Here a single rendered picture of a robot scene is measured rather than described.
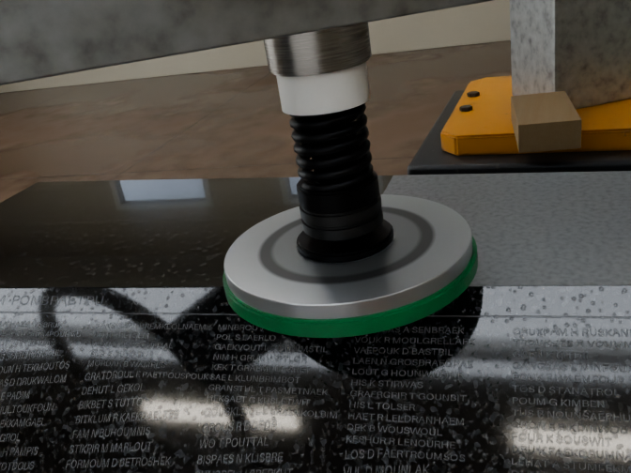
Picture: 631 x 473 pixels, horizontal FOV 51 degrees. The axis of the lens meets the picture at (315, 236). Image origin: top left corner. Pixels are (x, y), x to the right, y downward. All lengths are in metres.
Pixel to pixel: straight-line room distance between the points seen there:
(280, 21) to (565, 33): 0.98
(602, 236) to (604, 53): 0.78
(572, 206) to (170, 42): 0.47
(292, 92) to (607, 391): 0.34
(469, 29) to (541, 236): 6.20
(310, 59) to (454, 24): 6.38
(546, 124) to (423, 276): 0.71
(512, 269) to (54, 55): 0.41
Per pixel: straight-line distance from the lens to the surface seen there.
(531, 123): 1.18
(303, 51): 0.49
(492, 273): 0.62
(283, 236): 0.60
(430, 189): 0.82
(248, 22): 0.45
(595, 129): 1.30
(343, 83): 0.50
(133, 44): 0.43
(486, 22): 6.83
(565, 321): 0.60
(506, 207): 0.76
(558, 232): 0.70
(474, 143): 1.31
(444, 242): 0.55
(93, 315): 0.73
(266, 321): 0.51
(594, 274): 0.62
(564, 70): 1.39
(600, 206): 0.75
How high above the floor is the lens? 1.16
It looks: 24 degrees down
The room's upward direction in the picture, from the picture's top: 9 degrees counter-clockwise
